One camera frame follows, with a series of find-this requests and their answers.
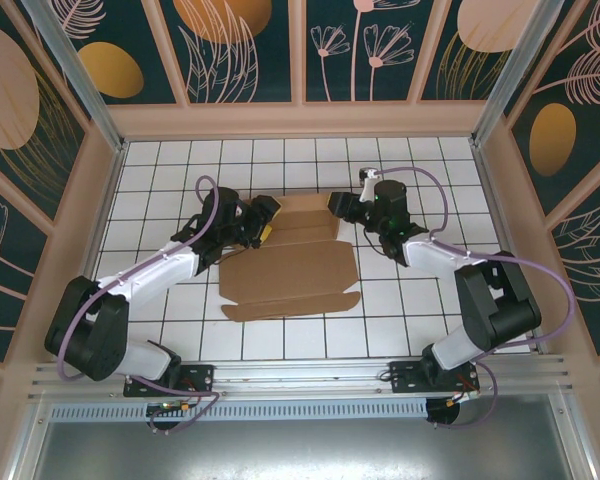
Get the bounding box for brown cardboard paper box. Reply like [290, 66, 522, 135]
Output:
[218, 193, 362, 324]

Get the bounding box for dark panel orange circle leaves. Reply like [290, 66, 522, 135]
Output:
[158, 0, 297, 106]

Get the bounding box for dark panel pale circle leaves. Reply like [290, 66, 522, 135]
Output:
[418, 0, 532, 104]

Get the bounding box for dark panel with orange oval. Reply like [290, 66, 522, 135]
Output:
[59, 0, 182, 106]

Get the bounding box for dark panel pink leaf outlines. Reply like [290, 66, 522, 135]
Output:
[546, 183, 600, 359]

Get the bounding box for dark panel orange oval fern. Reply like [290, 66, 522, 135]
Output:
[503, 0, 600, 217]

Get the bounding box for grey metal sheet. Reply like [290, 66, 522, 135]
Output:
[9, 394, 594, 480]

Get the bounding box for dark panel pink flower outline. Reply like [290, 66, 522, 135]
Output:
[0, 153, 51, 367]

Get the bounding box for dark panel large pale circle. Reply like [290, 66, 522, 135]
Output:
[0, 0, 92, 227]

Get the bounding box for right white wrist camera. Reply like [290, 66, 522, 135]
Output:
[357, 167, 382, 203]

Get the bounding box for aluminium side rail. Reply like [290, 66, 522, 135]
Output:
[54, 140, 127, 362]
[469, 140, 551, 357]

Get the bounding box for purple cable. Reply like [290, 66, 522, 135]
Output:
[377, 165, 577, 431]
[57, 174, 224, 436]

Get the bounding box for aluminium front rail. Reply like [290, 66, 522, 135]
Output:
[27, 353, 576, 401]

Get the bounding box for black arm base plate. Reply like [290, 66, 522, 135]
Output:
[387, 359, 482, 397]
[123, 363, 217, 399]

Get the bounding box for aluminium corner post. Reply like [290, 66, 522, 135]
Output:
[471, 0, 552, 149]
[20, 0, 127, 154]

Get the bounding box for grey slotted cable duct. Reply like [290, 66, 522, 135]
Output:
[44, 398, 430, 422]

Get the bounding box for power wires with yellow connector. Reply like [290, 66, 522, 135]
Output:
[427, 372, 482, 414]
[144, 382, 206, 417]

